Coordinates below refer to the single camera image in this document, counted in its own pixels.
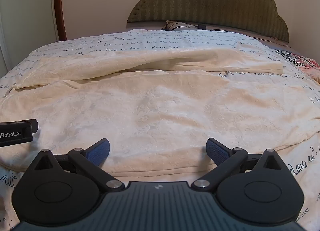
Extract green padded headboard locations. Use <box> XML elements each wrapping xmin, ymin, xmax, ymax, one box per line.
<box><xmin>127</xmin><ymin>0</ymin><xmax>290</xmax><ymax>43</ymax></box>

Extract floral bed sheet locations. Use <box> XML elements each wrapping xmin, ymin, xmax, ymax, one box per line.
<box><xmin>274</xmin><ymin>50</ymin><xmax>320</xmax><ymax>83</ymax></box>

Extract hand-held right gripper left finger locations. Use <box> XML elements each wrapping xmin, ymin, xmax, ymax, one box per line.
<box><xmin>34</xmin><ymin>138</ymin><xmax>125</xmax><ymax>193</ymax></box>

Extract brown wooden door frame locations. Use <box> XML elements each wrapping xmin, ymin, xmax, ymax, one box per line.
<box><xmin>52</xmin><ymin>0</ymin><xmax>67</xmax><ymax>42</ymax></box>

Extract striped pillow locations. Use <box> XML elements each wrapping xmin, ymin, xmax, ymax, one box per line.
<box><xmin>160</xmin><ymin>20</ymin><xmax>208</xmax><ymax>31</ymax></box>

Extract white floral wardrobe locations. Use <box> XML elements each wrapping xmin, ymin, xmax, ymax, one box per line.
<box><xmin>0</xmin><ymin>0</ymin><xmax>60</xmax><ymax>78</ymax></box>

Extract white script-print blanket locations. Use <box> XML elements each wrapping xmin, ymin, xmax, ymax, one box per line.
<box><xmin>0</xmin><ymin>28</ymin><xmax>320</xmax><ymax>231</ymax></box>

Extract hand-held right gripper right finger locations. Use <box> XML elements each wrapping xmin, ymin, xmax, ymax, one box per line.
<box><xmin>191</xmin><ymin>138</ymin><xmax>286</xmax><ymax>193</ymax></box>

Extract cream pants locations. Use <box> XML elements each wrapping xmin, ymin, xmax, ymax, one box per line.
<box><xmin>0</xmin><ymin>46</ymin><xmax>320</xmax><ymax>179</ymax></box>

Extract black cable with plug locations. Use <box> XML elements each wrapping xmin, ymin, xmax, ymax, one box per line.
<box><xmin>172</xmin><ymin>22</ymin><xmax>225</xmax><ymax>31</ymax></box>

